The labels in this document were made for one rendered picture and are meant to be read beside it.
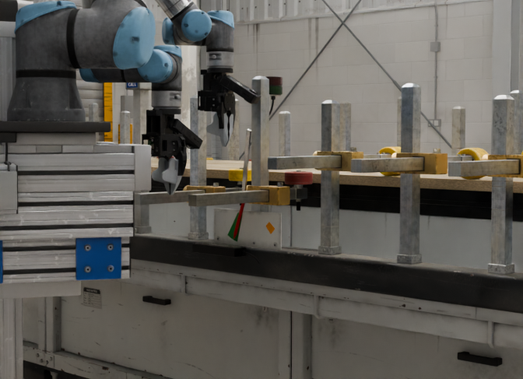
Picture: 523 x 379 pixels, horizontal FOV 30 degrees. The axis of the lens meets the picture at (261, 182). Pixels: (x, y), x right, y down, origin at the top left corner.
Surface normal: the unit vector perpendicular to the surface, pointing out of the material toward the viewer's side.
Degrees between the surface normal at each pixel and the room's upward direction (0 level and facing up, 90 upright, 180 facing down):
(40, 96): 72
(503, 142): 90
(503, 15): 90
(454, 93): 90
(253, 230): 90
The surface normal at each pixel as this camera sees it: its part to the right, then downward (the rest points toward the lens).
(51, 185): 0.29, 0.05
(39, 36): -0.11, 0.05
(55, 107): 0.44, -0.26
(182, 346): -0.68, 0.04
